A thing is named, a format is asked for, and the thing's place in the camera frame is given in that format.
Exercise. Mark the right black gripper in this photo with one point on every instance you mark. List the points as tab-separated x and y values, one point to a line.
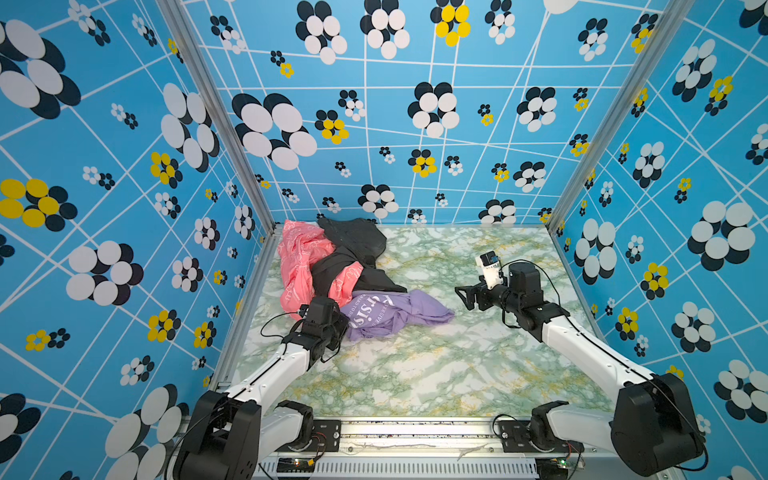
482	292

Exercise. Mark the purple printed cloth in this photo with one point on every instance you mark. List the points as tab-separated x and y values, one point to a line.
378	314

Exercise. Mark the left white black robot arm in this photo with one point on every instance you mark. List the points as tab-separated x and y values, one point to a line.
230	433

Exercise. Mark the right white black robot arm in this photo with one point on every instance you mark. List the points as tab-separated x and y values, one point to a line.
652	427

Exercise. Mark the black cloth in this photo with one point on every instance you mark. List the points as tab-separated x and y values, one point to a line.
354	240

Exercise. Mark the pink patterned cloth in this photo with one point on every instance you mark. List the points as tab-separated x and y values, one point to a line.
301	247

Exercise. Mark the right small circuit board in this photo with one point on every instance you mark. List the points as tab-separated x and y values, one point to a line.
552	469

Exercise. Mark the small circuit board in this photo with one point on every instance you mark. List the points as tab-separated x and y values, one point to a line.
299	466
552	469

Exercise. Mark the left small circuit board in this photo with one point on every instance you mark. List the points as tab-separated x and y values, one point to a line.
299	466

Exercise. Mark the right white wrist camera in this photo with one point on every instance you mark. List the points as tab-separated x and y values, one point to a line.
490	268

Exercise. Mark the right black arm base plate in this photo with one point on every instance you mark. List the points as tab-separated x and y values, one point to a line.
515	438

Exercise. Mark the aluminium front frame rail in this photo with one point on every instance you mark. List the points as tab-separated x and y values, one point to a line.
448	448

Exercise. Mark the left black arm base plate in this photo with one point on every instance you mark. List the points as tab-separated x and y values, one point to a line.
325	437

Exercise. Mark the right aluminium corner post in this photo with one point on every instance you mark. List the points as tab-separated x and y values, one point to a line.
671	19

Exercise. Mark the aluminium corner post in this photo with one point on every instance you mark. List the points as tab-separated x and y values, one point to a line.
182	32
671	19

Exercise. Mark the left aluminium corner post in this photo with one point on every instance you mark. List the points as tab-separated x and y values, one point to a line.
182	32

